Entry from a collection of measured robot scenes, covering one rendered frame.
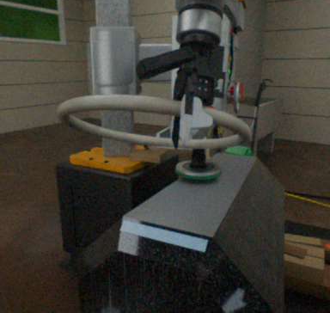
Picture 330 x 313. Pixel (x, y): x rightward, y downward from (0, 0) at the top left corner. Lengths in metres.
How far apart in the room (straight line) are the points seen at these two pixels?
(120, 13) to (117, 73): 0.35
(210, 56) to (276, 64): 5.83
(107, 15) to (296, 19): 4.83
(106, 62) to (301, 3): 4.98
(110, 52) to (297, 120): 4.97
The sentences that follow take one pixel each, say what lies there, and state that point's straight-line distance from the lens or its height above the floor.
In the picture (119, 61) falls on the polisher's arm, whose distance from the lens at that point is 1.92.
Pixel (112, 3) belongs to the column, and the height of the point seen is 1.69.
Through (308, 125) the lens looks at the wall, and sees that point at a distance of 6.43.
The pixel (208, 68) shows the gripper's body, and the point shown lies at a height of 1.33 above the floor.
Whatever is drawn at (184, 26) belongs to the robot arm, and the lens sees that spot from 0.65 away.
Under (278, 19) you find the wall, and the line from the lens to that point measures 6.53.
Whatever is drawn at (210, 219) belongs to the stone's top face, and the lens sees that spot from 1.15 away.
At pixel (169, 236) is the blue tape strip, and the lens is 1.08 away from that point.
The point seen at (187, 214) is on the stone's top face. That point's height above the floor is 0.82.
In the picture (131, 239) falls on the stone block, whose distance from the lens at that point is 1.12.
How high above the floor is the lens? 1.33
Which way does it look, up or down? 15 degrees down
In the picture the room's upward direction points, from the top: straight up
